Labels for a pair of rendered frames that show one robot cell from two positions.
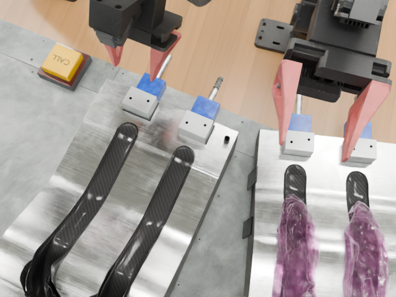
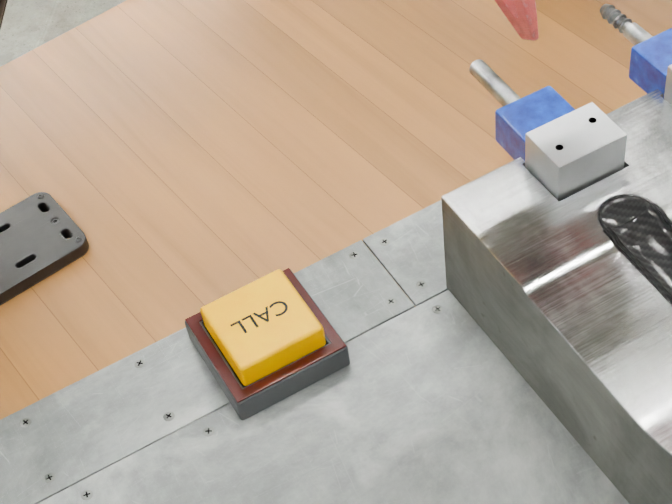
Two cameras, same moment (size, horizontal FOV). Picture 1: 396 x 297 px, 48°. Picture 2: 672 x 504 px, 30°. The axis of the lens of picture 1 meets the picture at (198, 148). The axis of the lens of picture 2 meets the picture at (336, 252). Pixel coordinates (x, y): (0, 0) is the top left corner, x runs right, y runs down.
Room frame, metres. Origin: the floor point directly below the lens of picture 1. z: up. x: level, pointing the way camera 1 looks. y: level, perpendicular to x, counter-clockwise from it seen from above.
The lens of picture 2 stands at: (0.08, 0.60, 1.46)
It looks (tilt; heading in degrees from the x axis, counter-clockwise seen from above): 49 degrees down; 313
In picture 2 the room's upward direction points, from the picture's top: 9 degrees counter-clockwise
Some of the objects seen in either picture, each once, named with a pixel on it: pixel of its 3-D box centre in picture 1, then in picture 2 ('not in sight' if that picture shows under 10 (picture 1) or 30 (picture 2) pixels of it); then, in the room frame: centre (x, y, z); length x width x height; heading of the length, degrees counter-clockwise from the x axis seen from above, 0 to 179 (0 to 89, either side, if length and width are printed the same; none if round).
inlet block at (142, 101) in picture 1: (153, 84); (530, 121); (0.37, 0.08, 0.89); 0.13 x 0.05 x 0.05; 155
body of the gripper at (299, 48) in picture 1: (335, 50); not in sight; (0.25, -0.15, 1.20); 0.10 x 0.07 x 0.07; 74
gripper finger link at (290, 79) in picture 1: (304, 105); not in sight; (0.19, -0.11, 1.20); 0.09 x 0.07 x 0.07; 164
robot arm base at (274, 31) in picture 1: (307, 33); not in sight; (0.52, -0.22, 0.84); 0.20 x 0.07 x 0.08; 74
